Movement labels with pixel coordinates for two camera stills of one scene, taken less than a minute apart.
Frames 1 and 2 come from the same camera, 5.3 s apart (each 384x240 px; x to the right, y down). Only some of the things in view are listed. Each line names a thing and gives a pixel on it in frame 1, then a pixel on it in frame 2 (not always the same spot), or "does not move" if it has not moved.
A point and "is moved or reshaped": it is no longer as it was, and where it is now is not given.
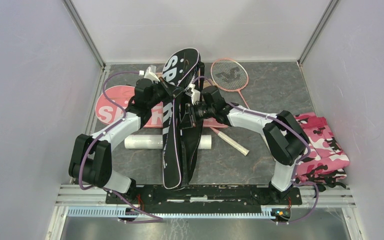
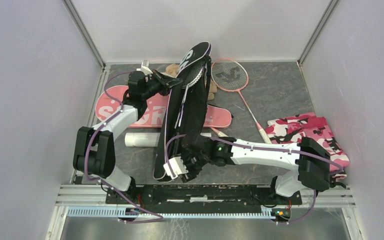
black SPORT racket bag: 180,146 is moved or reshaped
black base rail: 174,199 does not move
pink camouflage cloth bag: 325,164 does not move
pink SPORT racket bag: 114,103 does not move
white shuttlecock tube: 156,141 does not move
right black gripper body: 190,113 -> 193,164
